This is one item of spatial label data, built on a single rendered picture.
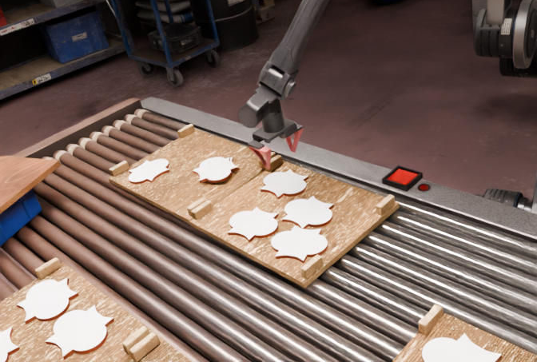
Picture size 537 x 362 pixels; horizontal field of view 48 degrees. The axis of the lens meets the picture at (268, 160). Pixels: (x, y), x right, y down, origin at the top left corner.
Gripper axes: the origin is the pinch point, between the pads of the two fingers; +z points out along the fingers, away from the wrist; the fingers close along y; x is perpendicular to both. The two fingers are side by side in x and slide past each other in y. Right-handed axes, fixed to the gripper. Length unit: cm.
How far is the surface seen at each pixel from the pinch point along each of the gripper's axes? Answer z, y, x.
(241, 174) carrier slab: 8.2, -3.6, 14.4
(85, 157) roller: 10, -23, 75
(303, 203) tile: 7.2, -5.2, -12.0
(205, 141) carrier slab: 8.2, 3.8, 40.9
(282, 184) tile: 7.2, -2.0, -1.2
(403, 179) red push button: 9.2, 18.8, -25.5
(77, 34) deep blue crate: 67, 133, 426
